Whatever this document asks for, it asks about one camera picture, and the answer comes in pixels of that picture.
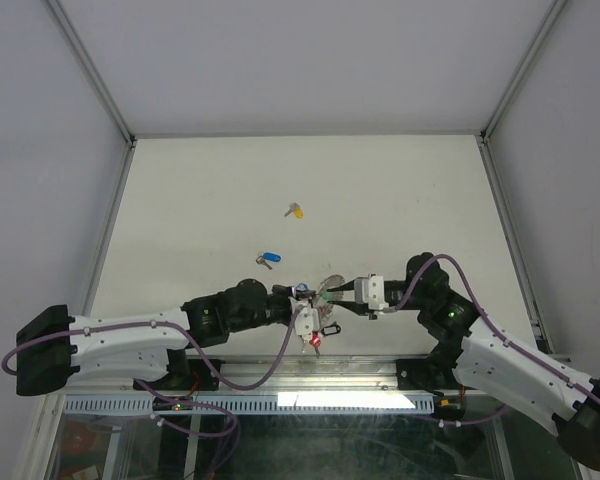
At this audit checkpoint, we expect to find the metal disc with keyrings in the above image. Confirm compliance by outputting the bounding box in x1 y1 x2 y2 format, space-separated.
313 274 345 328

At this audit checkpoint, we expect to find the black key tag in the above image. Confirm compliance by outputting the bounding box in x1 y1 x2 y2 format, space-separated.
321 323 341 337

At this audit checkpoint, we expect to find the red outline key tag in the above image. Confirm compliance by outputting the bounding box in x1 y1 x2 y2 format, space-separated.
309 333 322 348

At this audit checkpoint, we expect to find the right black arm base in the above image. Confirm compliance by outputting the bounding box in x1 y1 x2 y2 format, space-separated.
394 348 473 396

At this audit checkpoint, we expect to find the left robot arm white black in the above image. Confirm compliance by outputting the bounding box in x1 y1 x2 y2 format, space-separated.
2 279 314 397

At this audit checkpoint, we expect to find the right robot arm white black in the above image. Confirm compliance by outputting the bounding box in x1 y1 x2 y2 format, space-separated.
337 252 600 471

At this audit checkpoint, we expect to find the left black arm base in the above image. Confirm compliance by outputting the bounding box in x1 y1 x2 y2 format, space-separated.
146 350 220 394

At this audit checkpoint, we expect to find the key with yellow tag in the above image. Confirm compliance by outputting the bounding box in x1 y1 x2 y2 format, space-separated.
284 202 304 219

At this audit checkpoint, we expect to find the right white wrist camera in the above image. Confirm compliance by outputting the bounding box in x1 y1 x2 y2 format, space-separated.
353 275 389 314

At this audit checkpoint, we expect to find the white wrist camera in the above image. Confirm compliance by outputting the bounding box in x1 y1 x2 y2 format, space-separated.
353 275 389 314
294 306 320 343

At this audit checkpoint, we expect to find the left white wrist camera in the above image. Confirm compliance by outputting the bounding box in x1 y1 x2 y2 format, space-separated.
294 306 320 343

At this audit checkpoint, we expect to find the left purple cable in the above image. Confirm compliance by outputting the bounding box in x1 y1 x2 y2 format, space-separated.
1 304 306 391

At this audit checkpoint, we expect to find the purple cable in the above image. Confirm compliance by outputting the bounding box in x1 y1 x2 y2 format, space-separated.
382 253 600 426
1 304 306 391

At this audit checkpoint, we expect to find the aluminium rail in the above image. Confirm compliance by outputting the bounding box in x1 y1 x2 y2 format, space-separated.
44 352 579 396

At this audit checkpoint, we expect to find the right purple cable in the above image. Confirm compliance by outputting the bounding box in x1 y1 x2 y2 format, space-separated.
382 253 600 426

